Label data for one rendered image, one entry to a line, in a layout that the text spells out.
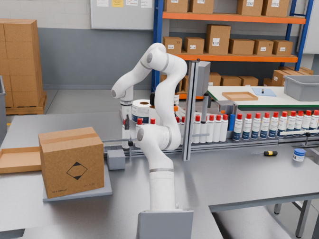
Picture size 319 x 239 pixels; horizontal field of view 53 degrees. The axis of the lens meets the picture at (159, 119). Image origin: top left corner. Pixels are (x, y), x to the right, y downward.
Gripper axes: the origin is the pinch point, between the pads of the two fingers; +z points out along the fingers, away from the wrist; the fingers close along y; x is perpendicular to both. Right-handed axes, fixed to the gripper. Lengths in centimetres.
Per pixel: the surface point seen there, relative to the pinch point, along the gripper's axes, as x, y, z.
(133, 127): -11.1, 34.3, 16.5
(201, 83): -43, -18, -33
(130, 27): -76, 427, -21
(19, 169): 66, -13, 19
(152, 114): -24.0, 24.4, 3.0
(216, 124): -65, -2, 2
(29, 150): 64, 13, 20
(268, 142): -108, -6, 18
